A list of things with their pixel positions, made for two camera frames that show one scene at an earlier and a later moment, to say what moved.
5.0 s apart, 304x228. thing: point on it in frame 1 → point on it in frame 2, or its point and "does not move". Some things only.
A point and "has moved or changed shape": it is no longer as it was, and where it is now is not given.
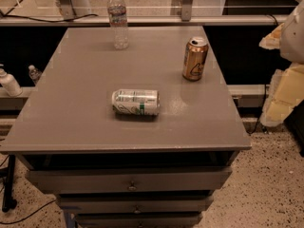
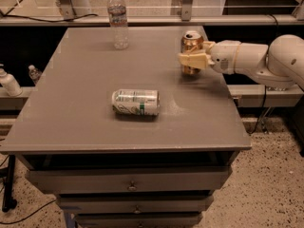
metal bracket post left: (66, 6) does not move
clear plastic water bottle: (117, 13) does not move
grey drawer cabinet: (142, 137) does not move
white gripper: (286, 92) → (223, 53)
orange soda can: (197, 50) has moved or changed shape
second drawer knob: (137, 211) does not move
